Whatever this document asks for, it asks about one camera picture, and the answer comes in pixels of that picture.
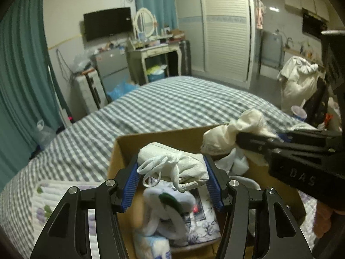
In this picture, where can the person's right hand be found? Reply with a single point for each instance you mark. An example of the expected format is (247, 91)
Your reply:
(323, 221)

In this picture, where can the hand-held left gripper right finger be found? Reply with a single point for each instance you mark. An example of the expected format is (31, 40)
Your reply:
(214, 186)

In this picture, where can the blue white tissue packet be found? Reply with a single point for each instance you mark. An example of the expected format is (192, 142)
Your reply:
(153, 245)

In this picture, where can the blue plastic bag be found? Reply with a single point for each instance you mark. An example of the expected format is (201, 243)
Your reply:
(121, 90)

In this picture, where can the clear water jug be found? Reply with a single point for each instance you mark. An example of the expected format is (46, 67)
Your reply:
(44, 135)

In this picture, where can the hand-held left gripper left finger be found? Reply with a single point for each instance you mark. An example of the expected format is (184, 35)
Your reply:
(130, 186)

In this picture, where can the yellow bag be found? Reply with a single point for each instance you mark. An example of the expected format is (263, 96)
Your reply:
(156, 70)

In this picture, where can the white garment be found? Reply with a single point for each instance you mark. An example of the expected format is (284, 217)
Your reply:
(296, 83)

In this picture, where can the black chair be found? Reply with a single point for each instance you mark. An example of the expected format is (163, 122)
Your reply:
(319, 105)

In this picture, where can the dark suitcase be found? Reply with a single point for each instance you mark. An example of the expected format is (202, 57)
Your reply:
(185, 58)

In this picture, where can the black wall television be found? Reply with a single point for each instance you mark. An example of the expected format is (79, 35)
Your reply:
(107, 24)

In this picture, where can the floral tissue pack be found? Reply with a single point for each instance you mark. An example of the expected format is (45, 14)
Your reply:
(204, 226)

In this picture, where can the white oval mirror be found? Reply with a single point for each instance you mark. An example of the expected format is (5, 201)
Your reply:
(145, 21)

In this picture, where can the cream dressing table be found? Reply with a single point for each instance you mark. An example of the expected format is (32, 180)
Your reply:
(156, 51)

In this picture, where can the grey small fridge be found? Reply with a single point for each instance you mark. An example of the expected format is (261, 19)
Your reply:
(111, 64)

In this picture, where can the black range hood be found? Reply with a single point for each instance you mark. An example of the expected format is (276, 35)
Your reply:
(312, 24)

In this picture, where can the hanging pink clothes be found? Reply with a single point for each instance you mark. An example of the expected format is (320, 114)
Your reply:
(260, 13)

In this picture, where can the clear plastic bag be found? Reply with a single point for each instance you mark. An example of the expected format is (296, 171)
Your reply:
(80, 63)

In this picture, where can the teal curtain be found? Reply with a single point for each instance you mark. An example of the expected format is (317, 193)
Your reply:
(21, 72)

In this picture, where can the plastic drink cup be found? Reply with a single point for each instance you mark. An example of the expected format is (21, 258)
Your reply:
(299, 113)

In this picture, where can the white suitcase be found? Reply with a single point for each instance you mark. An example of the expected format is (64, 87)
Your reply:
(86, 91)

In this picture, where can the cream cloth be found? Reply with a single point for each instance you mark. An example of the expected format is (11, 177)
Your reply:
(223, 137)

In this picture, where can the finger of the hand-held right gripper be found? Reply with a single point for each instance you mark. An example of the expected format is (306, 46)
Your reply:
(310, 134)
(253, 141)

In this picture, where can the white wall cabinets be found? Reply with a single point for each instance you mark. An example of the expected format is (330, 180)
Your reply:
(304, 0)

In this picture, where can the grey washing machine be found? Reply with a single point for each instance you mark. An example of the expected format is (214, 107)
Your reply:
(271, 50)

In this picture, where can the floral quilted blanket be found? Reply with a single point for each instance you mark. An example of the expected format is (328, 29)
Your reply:
(54, 194)

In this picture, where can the white sliding wardrobe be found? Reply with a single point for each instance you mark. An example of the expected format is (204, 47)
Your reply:
(223, 32)

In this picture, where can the brown cardboard box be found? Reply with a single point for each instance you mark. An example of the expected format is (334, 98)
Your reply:
(126, 151)

